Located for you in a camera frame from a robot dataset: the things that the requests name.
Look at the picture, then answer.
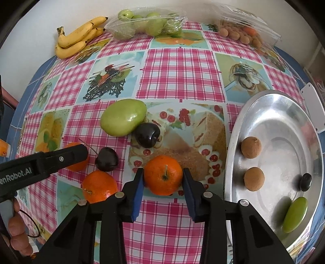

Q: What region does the large green jujube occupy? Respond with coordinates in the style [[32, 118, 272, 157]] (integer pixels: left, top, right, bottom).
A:
[[282, 197, 308, 233], [100, 99, 148, 137]]

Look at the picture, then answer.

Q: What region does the person's left hand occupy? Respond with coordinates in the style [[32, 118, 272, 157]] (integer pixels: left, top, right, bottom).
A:
[[6, 197, 35, 255]]

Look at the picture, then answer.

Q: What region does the pile of longans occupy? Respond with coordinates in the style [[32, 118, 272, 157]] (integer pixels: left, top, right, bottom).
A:
[[219, 25, 263, 47]]

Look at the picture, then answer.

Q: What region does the clear plastic lidded box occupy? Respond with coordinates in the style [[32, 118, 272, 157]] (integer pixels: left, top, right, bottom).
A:
[[216, 6, 282, 49]]

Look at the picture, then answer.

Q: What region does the dark cherry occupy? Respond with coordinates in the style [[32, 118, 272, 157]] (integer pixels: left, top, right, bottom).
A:
[[77, 138, 119, 172], [300, 173, 313, 192], [134, 122, 161, 148]]

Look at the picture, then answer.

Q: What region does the yellow banana bunch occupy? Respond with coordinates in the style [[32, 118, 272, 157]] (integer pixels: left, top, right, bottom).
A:
[[55, 16, 109, 59]]

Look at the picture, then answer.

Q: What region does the bag of green apples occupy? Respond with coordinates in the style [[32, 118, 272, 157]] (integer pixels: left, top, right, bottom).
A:
[[104, 9, 188, 40]]

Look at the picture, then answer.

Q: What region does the black loop cord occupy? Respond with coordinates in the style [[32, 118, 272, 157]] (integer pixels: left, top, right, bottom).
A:
[[19, 209, 41, 238]]

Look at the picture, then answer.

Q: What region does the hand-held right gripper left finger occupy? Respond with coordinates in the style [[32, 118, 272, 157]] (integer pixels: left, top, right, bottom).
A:
[[32, 168, 145, 264]]

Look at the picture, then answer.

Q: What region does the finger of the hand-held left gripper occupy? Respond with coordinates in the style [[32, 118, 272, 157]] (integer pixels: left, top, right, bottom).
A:
[[38, 144, 89, 176]]

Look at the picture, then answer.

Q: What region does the white power adapter box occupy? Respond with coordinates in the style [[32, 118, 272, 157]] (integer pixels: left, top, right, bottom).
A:
[[301, 82, 325, 134]]

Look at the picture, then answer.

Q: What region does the pink plaid printed tablecloth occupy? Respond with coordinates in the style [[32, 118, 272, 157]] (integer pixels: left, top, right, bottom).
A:
[[5, 22, 318, 264]]

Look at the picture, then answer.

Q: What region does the orange packet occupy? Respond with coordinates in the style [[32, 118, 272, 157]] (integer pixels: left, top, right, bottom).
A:
[[0, 139, 11, 157]]

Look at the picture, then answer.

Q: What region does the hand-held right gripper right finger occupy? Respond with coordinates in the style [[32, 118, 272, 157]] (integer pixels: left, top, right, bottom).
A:
[[182, 168, 296, 264]]

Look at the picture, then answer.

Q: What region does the round steel basin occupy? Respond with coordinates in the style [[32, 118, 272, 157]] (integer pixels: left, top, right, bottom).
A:
[[223, 90, 322, 254]]

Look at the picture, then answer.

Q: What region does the round brown longan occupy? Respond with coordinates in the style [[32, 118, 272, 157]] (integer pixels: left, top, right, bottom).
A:
[[244, 167, 265, 191], [241, 136, 261, 159]]

